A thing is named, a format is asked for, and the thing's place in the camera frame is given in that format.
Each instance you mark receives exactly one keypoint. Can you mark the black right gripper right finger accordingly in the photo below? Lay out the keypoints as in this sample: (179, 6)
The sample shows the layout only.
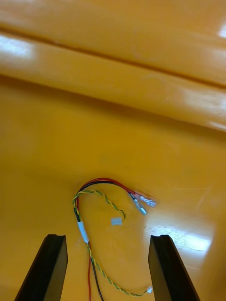
(169, 272)

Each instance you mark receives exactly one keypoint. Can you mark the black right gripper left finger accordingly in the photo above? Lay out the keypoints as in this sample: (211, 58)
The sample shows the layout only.
(44, 270)

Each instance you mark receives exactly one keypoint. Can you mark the yellow-orange plastic bin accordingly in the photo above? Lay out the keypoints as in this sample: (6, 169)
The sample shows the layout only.
(117, 26)
(113, 145)

